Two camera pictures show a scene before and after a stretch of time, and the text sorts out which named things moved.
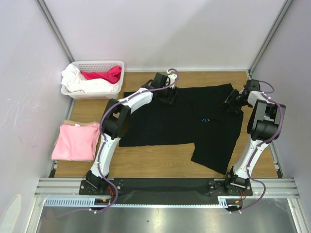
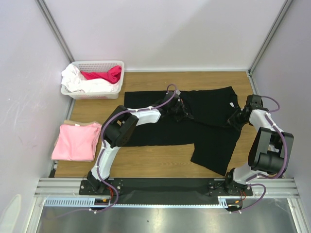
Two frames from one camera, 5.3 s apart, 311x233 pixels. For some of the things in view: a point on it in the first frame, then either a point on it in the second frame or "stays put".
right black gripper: (233, 100) -> (235, 117)
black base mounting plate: (165, 191) stays put
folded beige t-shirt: (77, 123) stays put
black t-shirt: (196, 116) stays put
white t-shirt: (73, 79) stays put
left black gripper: (170, 99) -> (184, 113)
